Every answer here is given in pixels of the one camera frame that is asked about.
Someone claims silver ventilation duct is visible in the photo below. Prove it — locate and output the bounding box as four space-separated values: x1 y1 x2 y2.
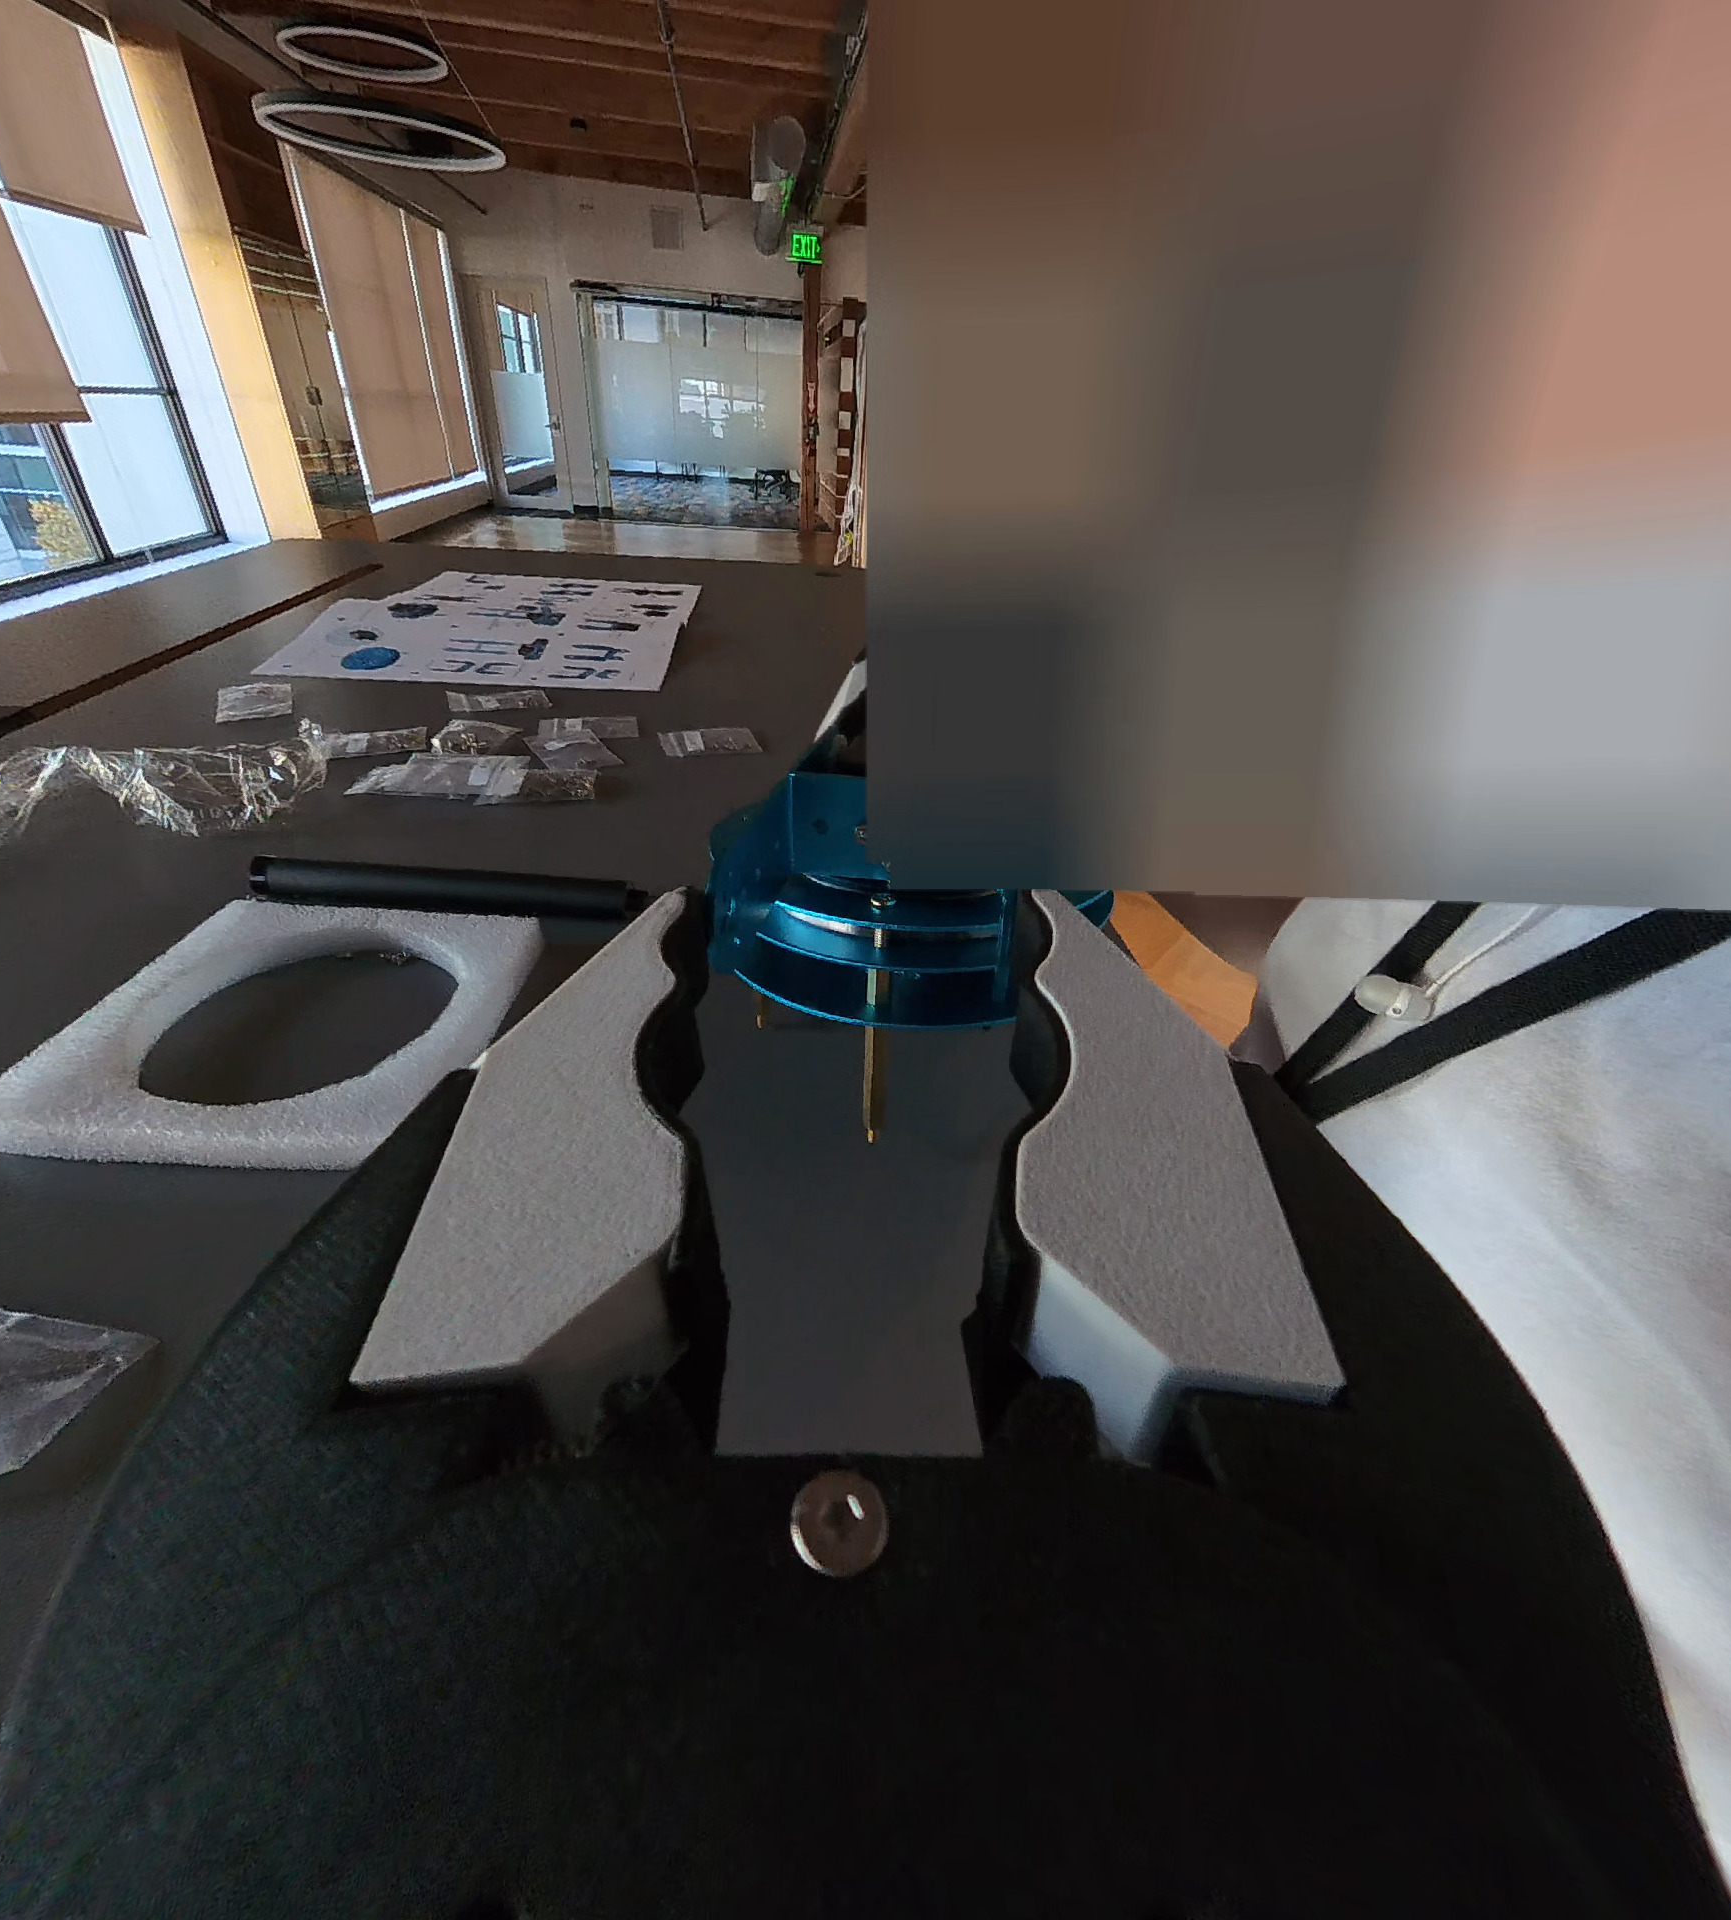
750 116 810 260

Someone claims adjoining dark grey table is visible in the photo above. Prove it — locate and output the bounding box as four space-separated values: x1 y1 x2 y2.
0 537 388 753

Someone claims clear labelled parts pouch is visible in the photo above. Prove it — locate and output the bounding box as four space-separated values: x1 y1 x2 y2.
0 1295 160 1515

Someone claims white glazed door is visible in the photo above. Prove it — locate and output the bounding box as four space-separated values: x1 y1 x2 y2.
482 283 562 510

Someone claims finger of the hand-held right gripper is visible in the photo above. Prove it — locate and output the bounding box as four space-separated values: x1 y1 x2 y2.
806 656 868 782

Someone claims slim wooden support post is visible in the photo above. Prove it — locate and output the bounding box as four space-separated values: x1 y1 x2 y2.
800 267 826 535

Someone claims black screwdriver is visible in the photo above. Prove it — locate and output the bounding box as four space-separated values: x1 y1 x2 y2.
248 855 650 920

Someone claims dark grey desk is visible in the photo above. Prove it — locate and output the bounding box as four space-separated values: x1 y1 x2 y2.
0 540 1024 1893

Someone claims person's white t-shirt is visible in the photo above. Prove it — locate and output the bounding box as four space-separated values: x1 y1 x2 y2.
1255 901 1731 1920

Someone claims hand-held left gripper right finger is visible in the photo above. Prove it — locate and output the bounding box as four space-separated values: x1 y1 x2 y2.
1008 888 1347 1464

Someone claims white earphone cable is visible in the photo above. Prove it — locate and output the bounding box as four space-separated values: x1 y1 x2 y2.
1351 904 1533 1022

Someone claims cluster of small screw bags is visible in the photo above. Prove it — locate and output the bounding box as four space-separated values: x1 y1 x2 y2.
216 683 766 808

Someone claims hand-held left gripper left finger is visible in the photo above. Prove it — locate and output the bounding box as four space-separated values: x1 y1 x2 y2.
350 888 706 1434

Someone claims white instruction sheet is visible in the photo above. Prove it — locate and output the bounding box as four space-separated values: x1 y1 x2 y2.
250 570 702 693

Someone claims blue robot arm base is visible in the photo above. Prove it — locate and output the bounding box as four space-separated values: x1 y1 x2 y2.
708 764 1114 1146

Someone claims leaning boards stack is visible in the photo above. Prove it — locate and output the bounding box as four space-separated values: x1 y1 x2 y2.
824 297 868 573

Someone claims frosted glass partition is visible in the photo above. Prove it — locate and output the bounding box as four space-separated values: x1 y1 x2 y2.
572 285 808 529

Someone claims large glass window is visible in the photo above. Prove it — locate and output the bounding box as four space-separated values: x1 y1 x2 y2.
0 194 230 610

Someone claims large ring ceiling lamp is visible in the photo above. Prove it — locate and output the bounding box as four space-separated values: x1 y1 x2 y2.
250 91 508 174

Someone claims small ring ceiling lamp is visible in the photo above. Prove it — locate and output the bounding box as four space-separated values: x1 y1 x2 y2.
272 14 450 84

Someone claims crumpled clear plastic wrap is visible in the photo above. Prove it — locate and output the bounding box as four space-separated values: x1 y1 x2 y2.
0 717 330 888

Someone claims white foam frame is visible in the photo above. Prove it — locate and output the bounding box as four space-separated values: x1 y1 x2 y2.
0 897 544 1177

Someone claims black lanyard strap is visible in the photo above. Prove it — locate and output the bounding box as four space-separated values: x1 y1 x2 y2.
1277 901 1731 1121

